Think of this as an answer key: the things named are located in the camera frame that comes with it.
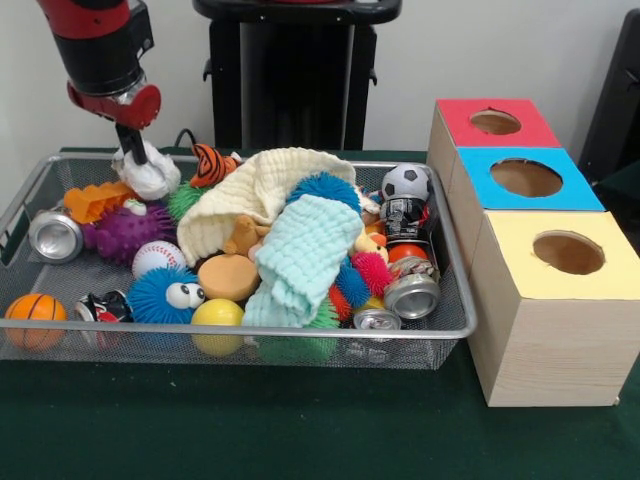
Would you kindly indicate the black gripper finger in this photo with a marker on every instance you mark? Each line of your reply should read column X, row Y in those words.
column 131, row 142

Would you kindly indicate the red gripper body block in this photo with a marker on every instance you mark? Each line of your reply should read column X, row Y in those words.
column 118, row 105

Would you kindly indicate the cream waffle cloth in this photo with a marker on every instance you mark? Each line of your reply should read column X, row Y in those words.
column 255, row 195

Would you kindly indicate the light blue waffle cloth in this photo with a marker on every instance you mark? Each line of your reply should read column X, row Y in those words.
column 300, row 262

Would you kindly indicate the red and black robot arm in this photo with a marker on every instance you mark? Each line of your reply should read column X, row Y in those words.
column 95, row 40

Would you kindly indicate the shallow clear mesh bin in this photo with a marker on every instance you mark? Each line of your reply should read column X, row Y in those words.
column 150, row 345

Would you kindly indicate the orange plastic toy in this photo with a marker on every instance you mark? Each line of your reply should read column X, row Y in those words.
column 95, row 200

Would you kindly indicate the orange striped tiger toy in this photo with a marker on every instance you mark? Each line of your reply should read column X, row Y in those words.
column 210, row 165

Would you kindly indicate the purple spiky ball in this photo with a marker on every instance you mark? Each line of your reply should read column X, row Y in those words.
column 128, row 232

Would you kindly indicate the white baseball toy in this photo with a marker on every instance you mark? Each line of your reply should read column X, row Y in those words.
column 158, row 258

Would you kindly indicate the blue spiky ball with eyes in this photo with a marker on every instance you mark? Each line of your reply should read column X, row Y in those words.
column 165, row 293

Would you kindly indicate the yellow ball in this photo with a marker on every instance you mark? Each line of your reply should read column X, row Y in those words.
column 218, row 320

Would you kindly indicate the orange basketball toy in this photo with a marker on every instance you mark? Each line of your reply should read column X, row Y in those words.
column 35, row 316

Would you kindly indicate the black and white soccer ball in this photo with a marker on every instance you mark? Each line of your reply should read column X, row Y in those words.
column 405, row 182

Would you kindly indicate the crushed silver soda can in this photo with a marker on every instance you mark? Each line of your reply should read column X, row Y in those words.
column 410, row 297

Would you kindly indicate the dark green table cloth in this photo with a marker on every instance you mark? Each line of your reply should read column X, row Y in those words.
column 300, row 430

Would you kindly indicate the black flat panel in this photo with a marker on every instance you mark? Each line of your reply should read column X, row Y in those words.
column 615, row 100

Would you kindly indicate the green cloth side table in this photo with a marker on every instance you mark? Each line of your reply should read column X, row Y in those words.
column 628, row 190

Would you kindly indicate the black pedestal stand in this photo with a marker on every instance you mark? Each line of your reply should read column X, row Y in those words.
column 290, row 80

